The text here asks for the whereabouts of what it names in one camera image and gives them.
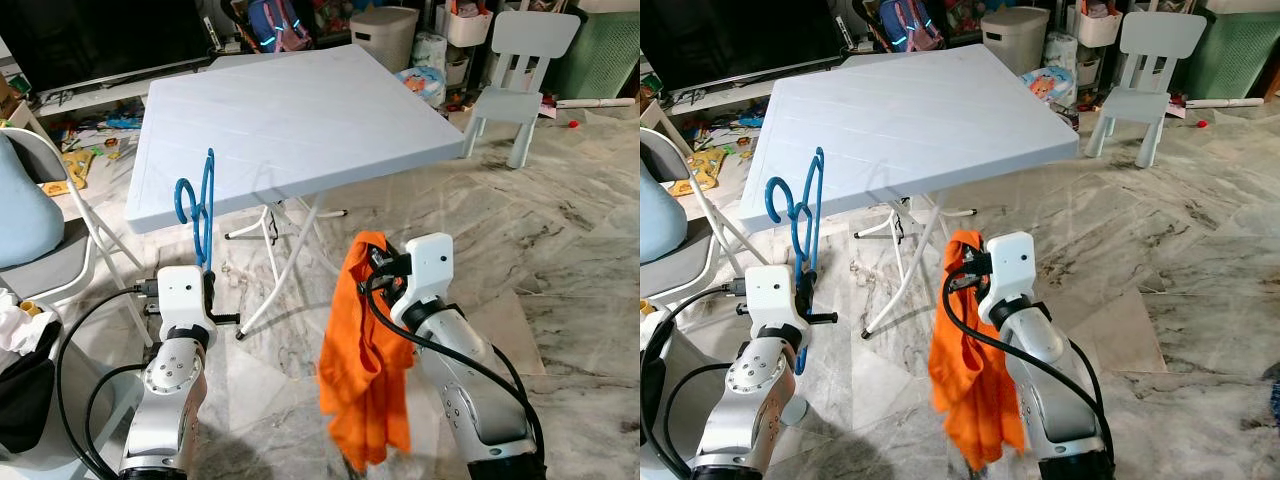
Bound blue plastic hanger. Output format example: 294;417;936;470
765;147;826;376
174;148;217;273

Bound orange cloth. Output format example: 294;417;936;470
317;232;416;471
928;230;1026;471

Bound white folding chair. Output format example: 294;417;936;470
640;100;771;321
0;100;156;346

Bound pale blue cushion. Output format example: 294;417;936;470
640;175;691;266
0;130;66;271

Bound yellow toy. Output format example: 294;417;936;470
672;148;749;196
40;148;101;196

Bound black bag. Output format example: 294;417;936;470
640;320;669;446
0;320;61;456

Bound cartoon printed bag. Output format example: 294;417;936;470
395;66;448;109
1020;66;1079;111

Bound white crumpled cloth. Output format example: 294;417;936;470
0;288;53;373

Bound pale plastic child chair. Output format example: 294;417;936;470
1085;12;1208;169
462;10;583;169

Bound beige lidded laundry basket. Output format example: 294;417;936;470
980;6;1051;76
349;6;421;73

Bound white trolley basket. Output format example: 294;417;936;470
1075;0;1126;48
445;0;496;48

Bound pink and blue backpack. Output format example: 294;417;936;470
878;0;946;53
245;0;313;53

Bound black television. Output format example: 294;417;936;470
640;0;851;91
0;0;216;96

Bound green storage bin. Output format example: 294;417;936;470
1185;10;1280;101
545;10;641;101

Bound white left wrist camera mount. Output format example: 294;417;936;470
155;265;209;348
745;264;803;348

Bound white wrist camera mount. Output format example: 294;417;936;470
155;265;209;348
388;233;456;323
977;231;1038;319
745;264;803;348

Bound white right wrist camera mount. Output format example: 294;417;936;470
388;233;456;323
977;231;1038;319

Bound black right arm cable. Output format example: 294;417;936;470
940;270;1111;456
362;270;546;461

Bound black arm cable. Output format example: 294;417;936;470
645;283;751;471
85;362;151;471
362;270;546;461
55;285;161;479
940;270;1111;456
680;362;746;461

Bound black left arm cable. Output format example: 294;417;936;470
680;362;746;461
85;362;151;471
645;283;751;471
55;285;161;479

